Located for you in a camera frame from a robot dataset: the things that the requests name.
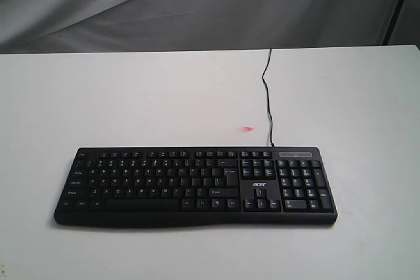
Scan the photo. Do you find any red mark sticker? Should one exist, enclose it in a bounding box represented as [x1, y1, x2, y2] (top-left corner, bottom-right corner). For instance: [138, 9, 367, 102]
[240, 127, 254, 132]

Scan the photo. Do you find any black acer keyboard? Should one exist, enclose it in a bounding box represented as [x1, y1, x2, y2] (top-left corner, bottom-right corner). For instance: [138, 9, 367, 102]
[54, 147, 338, 228]

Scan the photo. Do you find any black keyboard cable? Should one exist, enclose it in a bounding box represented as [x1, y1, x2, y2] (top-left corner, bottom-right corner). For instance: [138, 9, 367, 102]
[261, 49, 277, 148]

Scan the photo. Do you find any grey backdrop cloth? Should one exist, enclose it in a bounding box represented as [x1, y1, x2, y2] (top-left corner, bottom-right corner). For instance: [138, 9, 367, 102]
[1, 0, 399, 53]

